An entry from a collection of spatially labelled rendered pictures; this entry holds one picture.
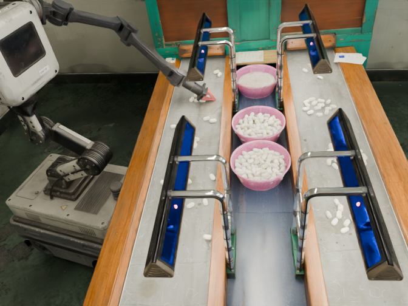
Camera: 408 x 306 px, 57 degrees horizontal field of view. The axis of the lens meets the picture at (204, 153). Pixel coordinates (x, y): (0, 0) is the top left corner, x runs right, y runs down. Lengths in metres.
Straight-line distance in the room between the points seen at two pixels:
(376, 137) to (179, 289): 1.09
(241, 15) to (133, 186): 1.29
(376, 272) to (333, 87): 1.38
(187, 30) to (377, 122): 1.28
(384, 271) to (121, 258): 0.88
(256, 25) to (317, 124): 0.83
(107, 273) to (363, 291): 0.86
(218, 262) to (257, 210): 0.34
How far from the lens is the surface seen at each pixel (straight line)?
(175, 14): 2.46
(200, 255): 1.41
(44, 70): 1.81
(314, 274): 1.34
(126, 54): 3.82
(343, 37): 2.56
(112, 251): 1.47
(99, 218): 2.00
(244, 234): 1.52
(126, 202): 1.61
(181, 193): 1.09
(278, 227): 1.55
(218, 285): 1.31
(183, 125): 1.35
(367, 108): 2.02
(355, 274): 1.39
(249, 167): 1.67
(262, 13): 2.43
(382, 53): 3.61
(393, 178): 1.67
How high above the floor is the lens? 1.91
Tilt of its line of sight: 41 degrees down
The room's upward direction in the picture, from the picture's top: 9 degrees counter-clockwise
